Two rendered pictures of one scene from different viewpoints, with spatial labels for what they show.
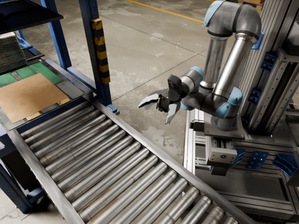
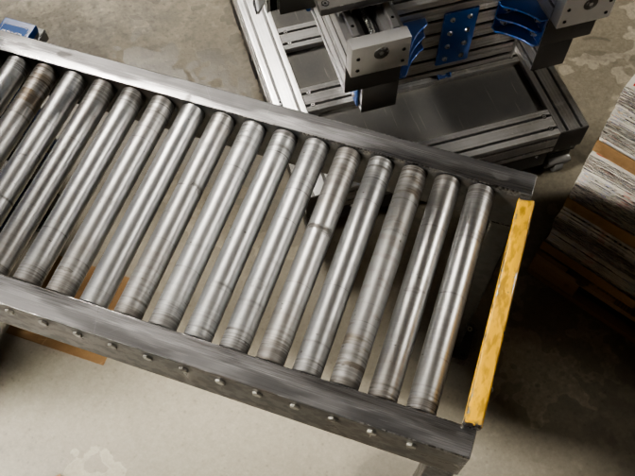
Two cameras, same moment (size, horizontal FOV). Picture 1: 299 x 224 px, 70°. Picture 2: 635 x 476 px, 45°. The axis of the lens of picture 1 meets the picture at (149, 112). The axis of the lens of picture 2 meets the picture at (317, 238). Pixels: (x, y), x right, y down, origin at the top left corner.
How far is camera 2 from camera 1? 41 cm
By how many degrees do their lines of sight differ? 26
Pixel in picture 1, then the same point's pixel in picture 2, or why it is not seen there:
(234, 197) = not seen: hidden behind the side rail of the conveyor
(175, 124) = (201, 16)
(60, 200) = (47, 304)
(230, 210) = (436, 161)
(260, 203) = (489, 138)
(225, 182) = (397, 123)
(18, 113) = not seen: outside the picture
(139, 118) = (77, 35)
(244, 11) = not seen: outside the picture
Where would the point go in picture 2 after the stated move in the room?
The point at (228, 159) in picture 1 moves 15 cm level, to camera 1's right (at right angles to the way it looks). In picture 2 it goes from (393, 56) to (453, 33)
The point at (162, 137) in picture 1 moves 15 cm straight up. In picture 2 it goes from (180, 69) to (172, 38)
